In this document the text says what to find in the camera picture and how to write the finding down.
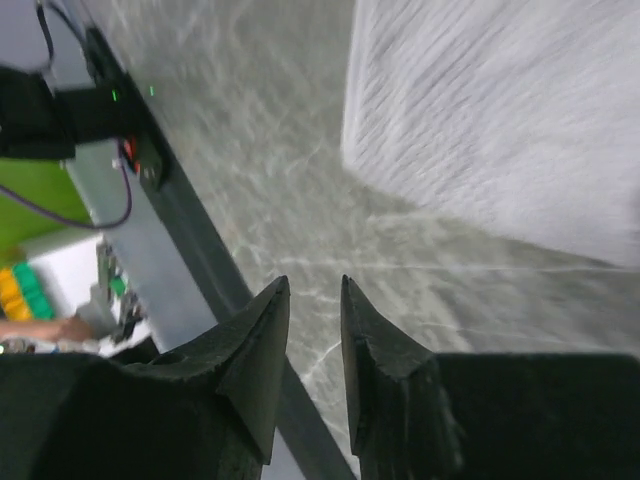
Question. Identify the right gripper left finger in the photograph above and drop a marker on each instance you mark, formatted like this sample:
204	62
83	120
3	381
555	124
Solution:
213	400

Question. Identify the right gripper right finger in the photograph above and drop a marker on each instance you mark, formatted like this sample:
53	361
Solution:
385	371

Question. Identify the white towel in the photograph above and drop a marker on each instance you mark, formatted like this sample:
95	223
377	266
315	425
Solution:
518	117

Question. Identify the operator forearm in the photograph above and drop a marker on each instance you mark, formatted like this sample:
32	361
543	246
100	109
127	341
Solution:
35	329

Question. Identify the operator hand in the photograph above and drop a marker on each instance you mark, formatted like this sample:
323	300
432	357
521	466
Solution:
69	329

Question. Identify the aluminium rail frame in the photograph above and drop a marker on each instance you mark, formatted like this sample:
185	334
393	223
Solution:
105	182

